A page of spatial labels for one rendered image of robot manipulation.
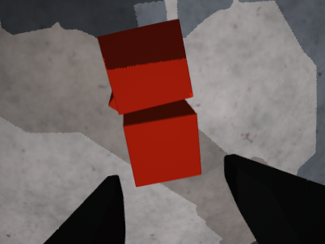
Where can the red cube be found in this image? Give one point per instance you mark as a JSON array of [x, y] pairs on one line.
[[111, 102], [147, 66], [163, 142]]

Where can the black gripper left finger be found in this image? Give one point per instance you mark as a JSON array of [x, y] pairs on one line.
[[99, 220]]

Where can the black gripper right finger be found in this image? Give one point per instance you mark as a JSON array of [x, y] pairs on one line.
[[278, 207]]

